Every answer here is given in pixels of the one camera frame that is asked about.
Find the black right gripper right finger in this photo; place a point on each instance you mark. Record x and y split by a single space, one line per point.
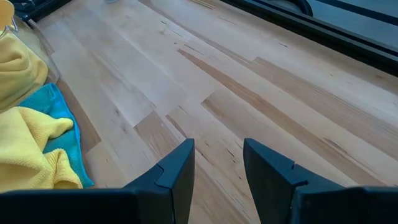
280 193

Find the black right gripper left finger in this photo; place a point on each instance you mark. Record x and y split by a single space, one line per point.
177 186

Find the clear plastic bin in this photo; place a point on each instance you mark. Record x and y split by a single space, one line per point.
40 46

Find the blue microfiber towel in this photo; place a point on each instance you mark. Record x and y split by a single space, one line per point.
59 105

